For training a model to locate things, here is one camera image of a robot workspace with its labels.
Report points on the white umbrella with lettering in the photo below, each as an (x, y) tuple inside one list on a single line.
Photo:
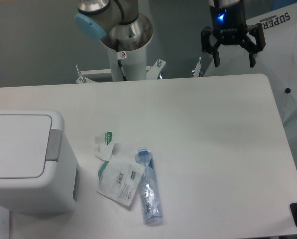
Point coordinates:
[(278, 60)]

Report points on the large white green packet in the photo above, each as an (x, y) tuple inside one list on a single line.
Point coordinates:
[(119, 179)]

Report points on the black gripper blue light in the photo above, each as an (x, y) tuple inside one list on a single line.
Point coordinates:
[(229, 28)]

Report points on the small white green packet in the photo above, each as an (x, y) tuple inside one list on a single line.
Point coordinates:
[(104, 144)]

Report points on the clear crushed plastic bottle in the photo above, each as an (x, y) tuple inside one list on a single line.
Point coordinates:
[(148, 189)]

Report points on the grey trash can push button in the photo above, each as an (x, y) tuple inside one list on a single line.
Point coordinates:
[(54, 144)]

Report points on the white metal base frame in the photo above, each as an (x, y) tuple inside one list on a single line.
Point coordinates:
[(152, 72)]

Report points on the white trash can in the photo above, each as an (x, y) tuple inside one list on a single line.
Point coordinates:
[(28, 183)]

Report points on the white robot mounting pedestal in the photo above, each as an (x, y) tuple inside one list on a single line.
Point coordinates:
[(134, 62)]

